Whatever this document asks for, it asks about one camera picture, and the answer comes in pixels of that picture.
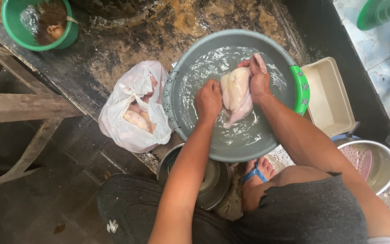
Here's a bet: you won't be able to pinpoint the green bucket with scraps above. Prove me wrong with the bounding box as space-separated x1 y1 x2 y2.
1 0 79 52

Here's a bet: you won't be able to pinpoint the blue flip-flop sandal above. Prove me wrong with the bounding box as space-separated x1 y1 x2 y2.
242 161 269 184

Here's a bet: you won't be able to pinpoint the grey plastic basin green handle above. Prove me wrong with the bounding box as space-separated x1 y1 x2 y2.
162 29 311 163

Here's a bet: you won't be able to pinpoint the green plastic container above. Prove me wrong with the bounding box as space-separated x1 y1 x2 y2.
357 0 390 31

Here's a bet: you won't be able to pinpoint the small steel pot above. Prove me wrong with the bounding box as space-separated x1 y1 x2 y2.
157 143 231 211

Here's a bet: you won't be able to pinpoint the steel pot with pink strainer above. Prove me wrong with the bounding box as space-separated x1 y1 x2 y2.
330 134 390 196

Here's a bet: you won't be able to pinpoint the person's right hand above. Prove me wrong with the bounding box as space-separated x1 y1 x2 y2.
237 53 272 108

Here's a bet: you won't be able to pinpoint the dark grey shorts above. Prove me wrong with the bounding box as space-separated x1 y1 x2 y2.
97 172 369 244

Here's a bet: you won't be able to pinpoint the person's foot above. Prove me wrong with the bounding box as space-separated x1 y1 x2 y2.
241 157 277 214

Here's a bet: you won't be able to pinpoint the beige rectangular plastic tub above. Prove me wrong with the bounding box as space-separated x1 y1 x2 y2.
300 57 356 138

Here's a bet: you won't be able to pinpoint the white plastic bag of chicken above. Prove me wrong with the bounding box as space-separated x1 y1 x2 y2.
98 60 174 154

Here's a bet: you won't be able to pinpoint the person's left hand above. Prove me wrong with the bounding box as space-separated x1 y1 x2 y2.
194 79 223 123

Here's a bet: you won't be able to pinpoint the raw whole chicken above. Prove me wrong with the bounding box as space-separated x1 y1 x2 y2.
220 67 254 129

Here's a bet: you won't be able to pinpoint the wooden stool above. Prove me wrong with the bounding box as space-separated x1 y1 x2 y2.
0 42 82 191

